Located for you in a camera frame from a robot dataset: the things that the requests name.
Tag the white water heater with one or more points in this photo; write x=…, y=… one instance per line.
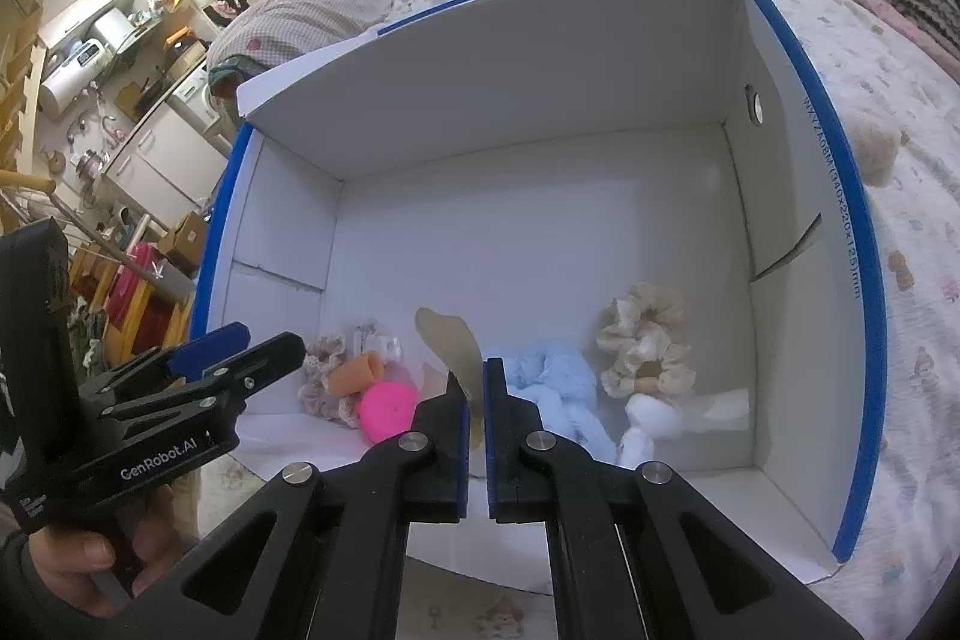
x=64, y=89

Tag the white cardboard box blue trim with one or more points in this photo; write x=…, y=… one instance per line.
x=540, y=205

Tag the white low cabinet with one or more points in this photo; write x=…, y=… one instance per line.
x=169, y=160

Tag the brown cardboard box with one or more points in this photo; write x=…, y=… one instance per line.
x=187, y=239

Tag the white fluffy pompom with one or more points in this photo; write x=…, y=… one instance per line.
x=649, y=419

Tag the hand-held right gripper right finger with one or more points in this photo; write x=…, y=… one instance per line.
x=493, y=437

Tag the light blue fluffy scrunchie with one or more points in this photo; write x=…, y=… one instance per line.
x=555, y=385

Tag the yellow wooden rack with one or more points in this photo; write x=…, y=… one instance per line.
x=176, y=317

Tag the clear plastic wrapper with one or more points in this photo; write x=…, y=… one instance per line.
x=720, y=407

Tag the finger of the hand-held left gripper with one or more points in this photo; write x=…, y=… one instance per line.
x=214, y=344
x=270, y=355

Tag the beige fluffy plush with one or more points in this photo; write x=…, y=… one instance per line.
x=874, y=149

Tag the person's left forearm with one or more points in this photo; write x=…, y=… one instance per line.
x=19, y=595

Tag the floral scrunchie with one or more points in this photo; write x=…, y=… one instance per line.
x=322, y=385

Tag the beige puff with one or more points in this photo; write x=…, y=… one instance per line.
x=450, y=347

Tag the clear plastic packet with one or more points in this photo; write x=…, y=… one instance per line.
x=379, y=344

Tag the red bag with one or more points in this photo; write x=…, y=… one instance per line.
x=131, y=295

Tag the pink round puff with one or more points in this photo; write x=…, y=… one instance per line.
x=386, y=411

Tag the metal drying rack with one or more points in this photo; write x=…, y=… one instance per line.
x=97, y=242

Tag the white washing machine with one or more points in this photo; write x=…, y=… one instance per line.
x=196, y=100

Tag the white printed blanket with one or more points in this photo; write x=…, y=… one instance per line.
x=926, y=325

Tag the person's left hand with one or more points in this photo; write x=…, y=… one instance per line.
x=82, y=557

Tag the white wall cabinets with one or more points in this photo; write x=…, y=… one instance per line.
x=90, y=3

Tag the cream scrunchie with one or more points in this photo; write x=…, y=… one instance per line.
x=645, y=340

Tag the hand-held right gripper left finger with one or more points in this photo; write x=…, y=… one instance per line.
x=461, y=460

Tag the orange cone sponge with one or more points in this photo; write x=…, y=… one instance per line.
x=358, y=376

